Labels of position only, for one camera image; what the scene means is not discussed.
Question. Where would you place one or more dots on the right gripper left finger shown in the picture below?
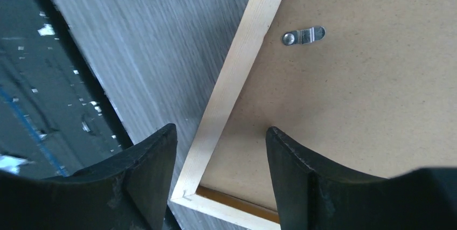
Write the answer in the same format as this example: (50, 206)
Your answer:
(129, 190)

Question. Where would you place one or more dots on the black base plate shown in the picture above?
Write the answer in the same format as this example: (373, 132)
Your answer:
(55, 116)

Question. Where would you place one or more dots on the wooden picture frame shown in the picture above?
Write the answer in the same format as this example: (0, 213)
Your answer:
(376, 94)

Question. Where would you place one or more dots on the metal frame retaining clip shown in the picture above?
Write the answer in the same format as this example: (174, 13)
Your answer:
(305, 36)

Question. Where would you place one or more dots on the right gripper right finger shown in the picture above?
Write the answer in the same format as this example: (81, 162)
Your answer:
(314, 192)

